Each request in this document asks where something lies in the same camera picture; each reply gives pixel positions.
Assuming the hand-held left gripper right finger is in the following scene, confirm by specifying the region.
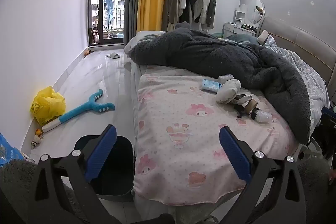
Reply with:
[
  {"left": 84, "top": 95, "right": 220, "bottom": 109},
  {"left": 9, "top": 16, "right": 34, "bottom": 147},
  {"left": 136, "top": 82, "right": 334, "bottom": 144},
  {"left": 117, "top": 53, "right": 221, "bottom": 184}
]
[{"left": 219, "top": 126, "right": 307, "bottom": 224}]

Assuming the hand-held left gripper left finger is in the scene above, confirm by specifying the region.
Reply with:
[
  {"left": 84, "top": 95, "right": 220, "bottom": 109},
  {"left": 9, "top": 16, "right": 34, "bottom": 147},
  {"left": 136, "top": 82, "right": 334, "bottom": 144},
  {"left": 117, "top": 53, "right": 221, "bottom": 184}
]
[{"left": 26, "top": 124, "right": 117, "bottom": 224}]

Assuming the dark trash bin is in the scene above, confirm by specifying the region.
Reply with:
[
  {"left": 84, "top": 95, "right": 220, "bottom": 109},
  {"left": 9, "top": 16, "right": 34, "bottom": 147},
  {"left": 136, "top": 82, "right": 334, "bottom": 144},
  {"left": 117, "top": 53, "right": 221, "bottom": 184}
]
[{"left": 74, "top": 135, "right": 136, "bottom": 203}]

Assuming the brown tape roll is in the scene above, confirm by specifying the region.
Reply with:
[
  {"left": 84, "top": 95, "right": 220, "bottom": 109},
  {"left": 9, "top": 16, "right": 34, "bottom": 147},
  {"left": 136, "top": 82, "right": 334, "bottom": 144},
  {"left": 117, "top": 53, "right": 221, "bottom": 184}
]
[{"left": 245, "top": 100, "right": 261, "bottom": 115}]

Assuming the small black object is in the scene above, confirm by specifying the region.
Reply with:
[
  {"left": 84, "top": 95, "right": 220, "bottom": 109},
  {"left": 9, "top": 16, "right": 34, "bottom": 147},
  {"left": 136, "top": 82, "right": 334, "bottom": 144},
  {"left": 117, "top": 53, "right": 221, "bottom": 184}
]
[{"left": 236, "top": 106, "right": 248, "bottom": 119}]

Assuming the blue plush toy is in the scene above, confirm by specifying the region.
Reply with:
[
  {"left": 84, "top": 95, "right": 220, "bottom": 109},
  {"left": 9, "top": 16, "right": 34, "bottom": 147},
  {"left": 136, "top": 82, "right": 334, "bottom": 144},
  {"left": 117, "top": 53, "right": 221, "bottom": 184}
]
[{"left": 41, "top": 89, "right": 116, "bottom": 133}]

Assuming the clear bottle with black cap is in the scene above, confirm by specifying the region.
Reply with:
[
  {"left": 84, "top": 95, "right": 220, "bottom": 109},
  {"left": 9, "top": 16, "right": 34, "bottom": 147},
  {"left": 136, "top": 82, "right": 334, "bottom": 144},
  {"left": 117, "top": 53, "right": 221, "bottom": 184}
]
[{"left": 251, "top": 108, "right": 273, "bottom": 123}]

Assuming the pink printed bed sheet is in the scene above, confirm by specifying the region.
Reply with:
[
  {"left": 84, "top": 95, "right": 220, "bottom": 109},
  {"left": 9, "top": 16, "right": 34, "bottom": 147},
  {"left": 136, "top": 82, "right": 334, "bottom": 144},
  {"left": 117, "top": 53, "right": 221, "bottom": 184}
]
[{"left": 133, "top": 66, "right": 300, "bottom": 207}]

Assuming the small dark box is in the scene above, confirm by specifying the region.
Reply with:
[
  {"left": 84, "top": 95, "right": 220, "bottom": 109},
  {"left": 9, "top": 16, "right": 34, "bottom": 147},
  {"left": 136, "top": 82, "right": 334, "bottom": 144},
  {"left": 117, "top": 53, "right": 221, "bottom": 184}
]
[{"left": 234, "top": 94, "right": 253, "bottom": 107}]

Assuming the white rolled sock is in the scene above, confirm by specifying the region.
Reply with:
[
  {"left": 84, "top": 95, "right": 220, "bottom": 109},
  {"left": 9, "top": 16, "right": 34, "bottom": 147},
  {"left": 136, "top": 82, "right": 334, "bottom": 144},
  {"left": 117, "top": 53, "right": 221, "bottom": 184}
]
[{"left": 216, "top": 79, "right": 241, "bottom": 104}]

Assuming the yellow plastic bag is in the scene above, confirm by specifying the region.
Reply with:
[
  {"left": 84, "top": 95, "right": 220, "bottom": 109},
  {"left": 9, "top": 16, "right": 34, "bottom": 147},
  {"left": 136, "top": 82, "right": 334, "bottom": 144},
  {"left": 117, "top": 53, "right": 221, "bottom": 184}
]
[{"left": 31, "top": 86, "right": 67, "bottom": 126}]

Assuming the blue white tissue pack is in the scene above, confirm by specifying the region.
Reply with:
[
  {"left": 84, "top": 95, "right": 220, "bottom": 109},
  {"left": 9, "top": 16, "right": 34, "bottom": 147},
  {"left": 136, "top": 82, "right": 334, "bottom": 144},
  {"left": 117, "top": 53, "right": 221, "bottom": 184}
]
[{"left": 201, "top": 78, "right": 222, "bottom": 93}]

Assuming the crushed clear plastic bottle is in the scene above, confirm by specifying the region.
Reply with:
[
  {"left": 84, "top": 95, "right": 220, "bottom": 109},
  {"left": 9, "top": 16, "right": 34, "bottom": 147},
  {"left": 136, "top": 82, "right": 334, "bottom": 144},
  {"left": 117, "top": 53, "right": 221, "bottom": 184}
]
[{"left": 218, "top": 74, "right": 235, "bottom": 84}]

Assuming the grey fuzzy cloth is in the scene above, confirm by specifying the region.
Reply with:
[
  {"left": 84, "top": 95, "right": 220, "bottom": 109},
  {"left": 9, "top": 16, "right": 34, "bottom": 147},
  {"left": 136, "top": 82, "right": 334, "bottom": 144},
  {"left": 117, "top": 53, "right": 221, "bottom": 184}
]
[
  {"left": 0, "top": 158, "right": 79, "bottom": 224},
  {"left": 297, "top": 158, "right": 335, "bottom": 224}
]

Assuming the blue pet food bag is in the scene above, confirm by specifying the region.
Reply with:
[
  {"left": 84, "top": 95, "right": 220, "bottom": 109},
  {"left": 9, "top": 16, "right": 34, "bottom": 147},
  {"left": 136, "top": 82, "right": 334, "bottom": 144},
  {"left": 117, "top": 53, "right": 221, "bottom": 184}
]
[{"left": 0, "top": 132, "right": 25, "bottom": 169}]

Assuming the dark grey fleece blanket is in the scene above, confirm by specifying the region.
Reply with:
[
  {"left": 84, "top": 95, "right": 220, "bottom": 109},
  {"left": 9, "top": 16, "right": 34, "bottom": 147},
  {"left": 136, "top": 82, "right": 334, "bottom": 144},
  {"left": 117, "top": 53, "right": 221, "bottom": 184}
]
[{"left": 129, "top": 28, "right": 315, "bottom": 144}]

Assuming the grey patterned duvet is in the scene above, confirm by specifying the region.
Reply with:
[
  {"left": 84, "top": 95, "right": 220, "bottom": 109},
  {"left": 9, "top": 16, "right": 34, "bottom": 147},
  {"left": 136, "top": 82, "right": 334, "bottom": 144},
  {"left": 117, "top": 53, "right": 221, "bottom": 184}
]
[{"left": 262, "top": 36, "right": 331, "bottom": 114}]

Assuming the dark teal pillow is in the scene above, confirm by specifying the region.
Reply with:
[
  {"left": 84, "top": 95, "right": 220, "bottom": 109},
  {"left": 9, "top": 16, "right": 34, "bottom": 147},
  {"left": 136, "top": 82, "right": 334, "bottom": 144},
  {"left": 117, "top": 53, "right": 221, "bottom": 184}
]
[{"left": 227, "top": 33, "right": 259, "bottom": 44}]

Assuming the white dressing table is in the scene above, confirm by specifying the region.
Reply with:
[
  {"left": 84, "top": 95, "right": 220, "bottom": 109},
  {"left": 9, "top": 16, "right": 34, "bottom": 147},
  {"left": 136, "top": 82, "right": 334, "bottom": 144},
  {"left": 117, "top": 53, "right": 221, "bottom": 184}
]
[{"left": 223, "top": 5, "right": 259, "bottom": 38}]

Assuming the beige padded headboard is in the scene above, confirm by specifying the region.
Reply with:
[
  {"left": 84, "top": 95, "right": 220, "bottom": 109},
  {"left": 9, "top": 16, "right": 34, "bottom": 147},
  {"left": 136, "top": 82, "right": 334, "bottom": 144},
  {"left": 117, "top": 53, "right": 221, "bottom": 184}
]
[{"left": 259, "top": 16, "right": 336, "bottom": 90}]

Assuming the oval mirror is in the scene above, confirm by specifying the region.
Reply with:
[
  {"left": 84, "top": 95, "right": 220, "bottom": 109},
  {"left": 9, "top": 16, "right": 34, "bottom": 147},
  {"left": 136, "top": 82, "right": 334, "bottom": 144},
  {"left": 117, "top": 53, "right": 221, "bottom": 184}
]
[{"left": 247, "top": 0, "right": 266, "bottom": 30}]

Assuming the dark green garment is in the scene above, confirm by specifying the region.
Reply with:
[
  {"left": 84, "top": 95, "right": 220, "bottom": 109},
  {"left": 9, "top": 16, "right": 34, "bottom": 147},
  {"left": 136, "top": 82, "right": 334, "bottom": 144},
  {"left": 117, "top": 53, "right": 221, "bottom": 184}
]
[{"left": 205, "top": 0, "right": 218, "bottom": 28}]

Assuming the beige jacket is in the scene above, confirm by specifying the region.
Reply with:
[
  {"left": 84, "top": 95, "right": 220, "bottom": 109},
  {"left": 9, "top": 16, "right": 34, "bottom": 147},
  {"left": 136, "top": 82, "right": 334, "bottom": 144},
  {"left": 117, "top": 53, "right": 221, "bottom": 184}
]
[{"left": 168, "top": 0, "right": 188, "bottom": 24}]

